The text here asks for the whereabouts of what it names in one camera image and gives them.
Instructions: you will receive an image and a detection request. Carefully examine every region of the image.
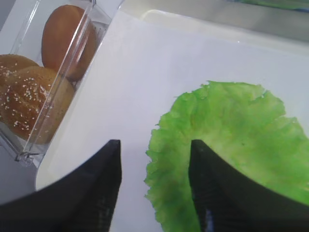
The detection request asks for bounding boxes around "sesame bun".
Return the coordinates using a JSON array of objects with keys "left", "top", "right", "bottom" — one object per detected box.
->
[
  {"left": 0, "top": 66, "right": 75, "bottom": 145},
  {"left": 0, "top": 54, "right": 39, "bottom": 86}
]

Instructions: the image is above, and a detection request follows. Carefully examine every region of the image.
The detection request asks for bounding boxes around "clear bun container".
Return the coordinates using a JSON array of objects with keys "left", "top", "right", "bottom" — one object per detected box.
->
[{"left": 0, "top": 0, "right": 111, "bottom": 166}]

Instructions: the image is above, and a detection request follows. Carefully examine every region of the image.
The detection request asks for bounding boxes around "white parchment paper sheet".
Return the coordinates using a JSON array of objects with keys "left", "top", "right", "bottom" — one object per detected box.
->
[{"left": 36, "top": 13, "right": 309, "bottom": 232}]

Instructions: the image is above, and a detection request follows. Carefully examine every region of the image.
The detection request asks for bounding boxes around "plain brown bun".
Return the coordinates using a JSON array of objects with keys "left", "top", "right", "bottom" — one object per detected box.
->
[{"left": 42, "top": 5, "right": 98, "bottom": 82}]

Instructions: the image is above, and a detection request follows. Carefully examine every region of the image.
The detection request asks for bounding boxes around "green lettuce leaf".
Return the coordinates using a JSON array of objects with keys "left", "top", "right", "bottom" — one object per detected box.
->
[{"left": 145, "top": 81, "right": 309, "bottom": 232}]

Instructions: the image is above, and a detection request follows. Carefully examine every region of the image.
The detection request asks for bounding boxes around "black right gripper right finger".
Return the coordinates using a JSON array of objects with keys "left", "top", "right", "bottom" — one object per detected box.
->
[{"left": 188, "top": 140, "right": 309, "bottom": 232}]

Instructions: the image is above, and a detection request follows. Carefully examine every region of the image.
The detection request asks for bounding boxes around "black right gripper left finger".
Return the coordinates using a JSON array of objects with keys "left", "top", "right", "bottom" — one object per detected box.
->
[{"left": 0, "top": 140, "right": 122, "bottom": 232}]

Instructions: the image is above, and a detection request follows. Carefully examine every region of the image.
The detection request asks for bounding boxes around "right sesame bun top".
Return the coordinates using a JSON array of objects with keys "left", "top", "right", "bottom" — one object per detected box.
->
[{"left": 0, "top": 66, "right": 75, "bottom": 145}]

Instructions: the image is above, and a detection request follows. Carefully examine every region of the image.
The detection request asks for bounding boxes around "left sesame bun top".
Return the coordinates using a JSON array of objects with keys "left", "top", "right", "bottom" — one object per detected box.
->
[{"left": 0, "top": 54, "right": 39, "bottom": 86}]

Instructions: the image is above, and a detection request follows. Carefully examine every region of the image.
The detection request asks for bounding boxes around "white metal baking tray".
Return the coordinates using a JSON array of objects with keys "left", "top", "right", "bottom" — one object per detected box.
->
[{"left": 35, "top": 0, "right": 309, "bottom": 191}]

